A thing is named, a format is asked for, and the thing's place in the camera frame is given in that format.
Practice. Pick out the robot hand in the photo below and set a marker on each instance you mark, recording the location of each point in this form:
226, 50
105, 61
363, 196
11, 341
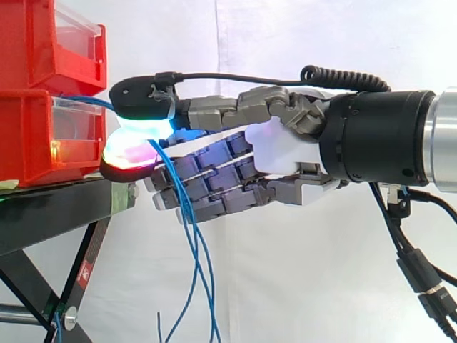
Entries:
275, 143

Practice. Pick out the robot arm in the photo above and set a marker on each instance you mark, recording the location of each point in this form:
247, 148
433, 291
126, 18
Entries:
378, 137

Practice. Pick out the black stand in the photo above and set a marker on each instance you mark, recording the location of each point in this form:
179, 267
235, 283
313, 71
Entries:
46, 221

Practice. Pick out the red bin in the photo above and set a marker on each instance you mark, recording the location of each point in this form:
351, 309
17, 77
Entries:
32, 143
39, 43

